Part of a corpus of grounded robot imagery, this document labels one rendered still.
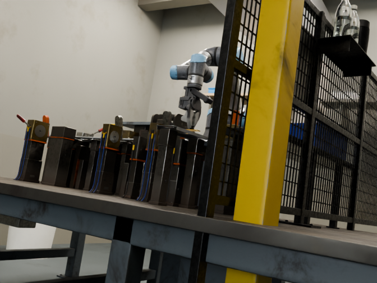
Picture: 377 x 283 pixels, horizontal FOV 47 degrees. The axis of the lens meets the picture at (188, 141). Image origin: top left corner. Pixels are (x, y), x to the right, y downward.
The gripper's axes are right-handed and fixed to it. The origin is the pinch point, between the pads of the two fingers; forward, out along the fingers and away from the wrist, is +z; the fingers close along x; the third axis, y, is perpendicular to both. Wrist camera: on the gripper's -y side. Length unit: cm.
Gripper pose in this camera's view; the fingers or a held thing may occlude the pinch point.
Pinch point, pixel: (192, 127)
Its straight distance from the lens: 201.2
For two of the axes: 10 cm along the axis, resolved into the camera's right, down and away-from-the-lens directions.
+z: -1.4, 9.8, -1.3
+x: -6.1, -1.9, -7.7
